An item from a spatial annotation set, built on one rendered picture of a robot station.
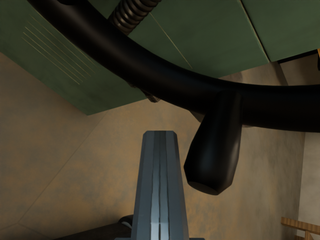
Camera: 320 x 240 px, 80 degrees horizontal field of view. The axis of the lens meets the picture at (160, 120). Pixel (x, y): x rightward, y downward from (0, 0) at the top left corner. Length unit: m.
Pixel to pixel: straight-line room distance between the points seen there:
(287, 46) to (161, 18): 0.18
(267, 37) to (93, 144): 0.74
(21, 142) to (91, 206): 0.36
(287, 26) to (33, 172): 0.80
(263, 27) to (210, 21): 0.07
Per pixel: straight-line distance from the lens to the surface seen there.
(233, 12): 0.31
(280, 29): 0.31
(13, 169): 0.81
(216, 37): 0.33
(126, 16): 0.20
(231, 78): 0.43
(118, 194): 0.96
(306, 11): 0.30
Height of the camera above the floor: 0.81
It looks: 48 degrees down
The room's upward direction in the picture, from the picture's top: 82 degrees clockwise
